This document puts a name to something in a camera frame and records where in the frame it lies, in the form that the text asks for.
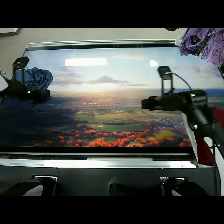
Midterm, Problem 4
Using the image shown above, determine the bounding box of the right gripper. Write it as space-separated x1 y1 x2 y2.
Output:
140 94 183 112

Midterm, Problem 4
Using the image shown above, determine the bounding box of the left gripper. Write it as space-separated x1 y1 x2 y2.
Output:
27 88 51 104

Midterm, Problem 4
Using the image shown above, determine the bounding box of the silver frame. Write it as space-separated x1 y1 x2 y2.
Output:
0 151 224 197

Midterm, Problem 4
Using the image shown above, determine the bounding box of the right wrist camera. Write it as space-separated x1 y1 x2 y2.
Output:
157 65 175 96

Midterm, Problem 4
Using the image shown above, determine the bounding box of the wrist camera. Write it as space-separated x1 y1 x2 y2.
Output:
157 65 175 96
12 56 31 83

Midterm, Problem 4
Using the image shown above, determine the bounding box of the blue garment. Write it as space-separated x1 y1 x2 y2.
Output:
22 67 55 92

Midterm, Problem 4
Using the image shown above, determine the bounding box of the black cable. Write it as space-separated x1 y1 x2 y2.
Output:
169 71 195 92

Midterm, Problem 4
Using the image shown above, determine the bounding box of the dark red garment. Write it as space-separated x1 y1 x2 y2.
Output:
194 106 224 167

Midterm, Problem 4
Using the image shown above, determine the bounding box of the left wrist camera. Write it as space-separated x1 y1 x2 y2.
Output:
12 56 31 83

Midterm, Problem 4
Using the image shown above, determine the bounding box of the purple patterned garment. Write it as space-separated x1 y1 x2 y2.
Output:
178 28 224 68

